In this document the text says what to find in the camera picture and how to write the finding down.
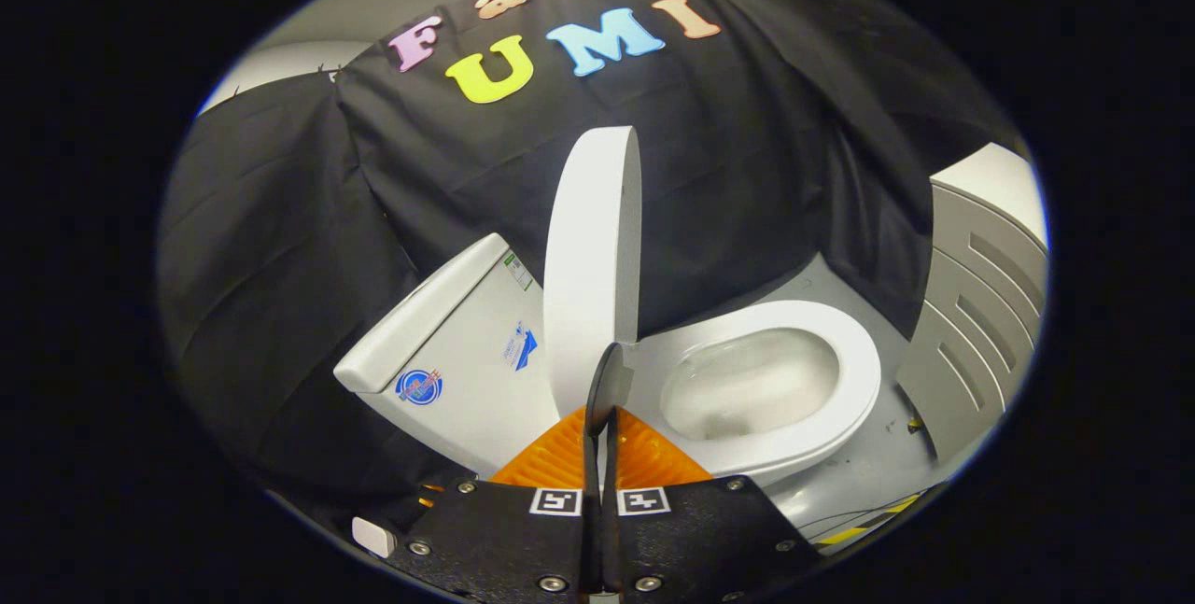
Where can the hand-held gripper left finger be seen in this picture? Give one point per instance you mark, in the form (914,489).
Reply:
(523,539)

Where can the small white device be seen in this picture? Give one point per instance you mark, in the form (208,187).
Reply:
(373,536)

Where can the white toilet bowl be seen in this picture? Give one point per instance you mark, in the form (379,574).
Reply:
(747,380)

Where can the white toilet lid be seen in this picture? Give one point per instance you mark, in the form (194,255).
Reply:
(588,277)

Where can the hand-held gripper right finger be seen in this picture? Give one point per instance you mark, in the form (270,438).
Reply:
(691,539)

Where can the white toilet tank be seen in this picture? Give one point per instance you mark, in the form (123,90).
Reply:
(457,343)

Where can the black backdrop cloth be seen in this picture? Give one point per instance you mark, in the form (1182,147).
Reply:
(728,165)

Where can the yellow black hazard tape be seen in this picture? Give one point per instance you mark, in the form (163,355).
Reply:
(868,522)

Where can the white toilet seat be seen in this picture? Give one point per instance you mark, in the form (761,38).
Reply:
(859,371)

